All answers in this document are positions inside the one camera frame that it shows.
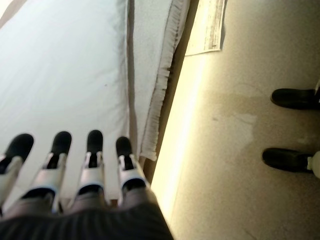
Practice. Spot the robot left leg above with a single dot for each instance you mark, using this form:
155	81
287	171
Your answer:
315	160

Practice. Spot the white duvet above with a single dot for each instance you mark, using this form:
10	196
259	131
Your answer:
62	62

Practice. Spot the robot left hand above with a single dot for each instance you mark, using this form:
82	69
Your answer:
87	220

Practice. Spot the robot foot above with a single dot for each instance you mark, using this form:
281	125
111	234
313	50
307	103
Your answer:
285	160
292	98

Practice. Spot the beige fringed bed cover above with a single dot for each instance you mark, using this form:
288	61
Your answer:
160	100

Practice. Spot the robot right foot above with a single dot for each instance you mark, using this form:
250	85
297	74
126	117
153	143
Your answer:
292	98

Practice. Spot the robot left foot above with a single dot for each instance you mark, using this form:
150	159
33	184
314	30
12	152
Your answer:
285	160

